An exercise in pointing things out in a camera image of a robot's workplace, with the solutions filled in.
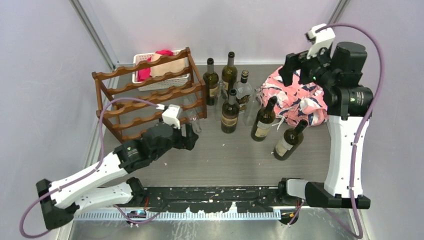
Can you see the white plastic basket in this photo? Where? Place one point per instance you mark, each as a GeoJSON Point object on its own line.
{"type": "Point", "coordinates": [176, 81]}

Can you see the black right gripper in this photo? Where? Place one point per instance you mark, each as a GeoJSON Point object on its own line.
{"type": "Point", "coordinates": [293, 62]}

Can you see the dark green bottle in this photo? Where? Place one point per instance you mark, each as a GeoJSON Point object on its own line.
{"type": "Point", "coordinates": [229, 72]}
{"type": "Point", "coordinates": [211, 79]}

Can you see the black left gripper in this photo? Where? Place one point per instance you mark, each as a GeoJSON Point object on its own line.
{"type": "Point", "coordinates": [186, 142]}

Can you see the dark green bottle far back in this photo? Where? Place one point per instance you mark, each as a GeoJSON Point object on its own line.
{"type": "Point", "coordinates": [229, 72]}

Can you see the wooden wine rack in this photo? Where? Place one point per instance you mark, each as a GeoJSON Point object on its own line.
{"type": "Point", "coordinates": [110, 108]}

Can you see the beige folded cloth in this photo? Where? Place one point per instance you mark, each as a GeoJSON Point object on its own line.
{"type": "Point", "coordinates": [172, 66]}

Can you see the dark bottle white label right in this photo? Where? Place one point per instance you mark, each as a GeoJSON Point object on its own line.
{"type": "Point", "coordinates": [290, 141]}

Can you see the clear glass bottle by cloth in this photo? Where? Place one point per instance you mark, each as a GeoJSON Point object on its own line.
{"type": "Point", "coordinates": [252, 107]}

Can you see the dark bottle brown label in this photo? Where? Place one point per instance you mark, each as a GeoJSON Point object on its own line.
{"type": "Point", "coordinates": [230, 113]}

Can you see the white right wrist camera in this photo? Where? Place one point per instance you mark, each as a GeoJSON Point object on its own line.
{"type": "Point", "coordinates": [320, 37]}

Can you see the red cloth in basket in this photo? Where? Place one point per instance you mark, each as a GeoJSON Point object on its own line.
{"type": "Point", "coordinates": [144, 74]}

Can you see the aluminium frame rail front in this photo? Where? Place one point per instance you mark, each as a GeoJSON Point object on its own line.
{"type": "Point", "coordinates": [113, 212]}

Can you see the dark bottle cream label centre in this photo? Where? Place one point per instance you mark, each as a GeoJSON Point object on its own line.
{"type": "Point", "coordinates": [263, 121]}

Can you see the aluminium corner post right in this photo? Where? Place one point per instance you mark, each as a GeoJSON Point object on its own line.
{"type": "Point", "coordinates": [338, 11]}

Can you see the dark green bottle far left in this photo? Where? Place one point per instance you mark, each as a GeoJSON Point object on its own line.
{"type": "Point", "coordinates": [211, 79]}

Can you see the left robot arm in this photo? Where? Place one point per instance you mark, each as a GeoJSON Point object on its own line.
{"type": "Point", "coordinates": [82, 191]}

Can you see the clear bottle with dark cap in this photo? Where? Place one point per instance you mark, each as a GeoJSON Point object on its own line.
{"type": "Point", "coordinates": [244, 91]}

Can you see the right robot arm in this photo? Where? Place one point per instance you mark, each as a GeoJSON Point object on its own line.
{"type": "Point", "coordinates": [338, 73]}

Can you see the aluminium corner post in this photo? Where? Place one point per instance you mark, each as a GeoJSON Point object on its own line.
{"type": "Point", "coordinates": [86, 15]}
{"type": "Point", "coordinates": [338, 11]}

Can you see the aluminium corner post left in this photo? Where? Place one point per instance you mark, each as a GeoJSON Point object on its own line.
{"type": "Point", "coordinates": [86, 15]}

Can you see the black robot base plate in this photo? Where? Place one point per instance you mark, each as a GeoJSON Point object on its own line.
{"type": "Point", "coordinates": [213, 199]}

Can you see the small clear glass bottle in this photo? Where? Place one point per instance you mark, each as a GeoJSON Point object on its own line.
{"type": "Point", "coordinates": [220, 97]}

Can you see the pink shark print cloth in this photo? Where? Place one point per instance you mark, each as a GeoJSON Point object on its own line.
{"type": "Point", "coordinates": [295, 102]}

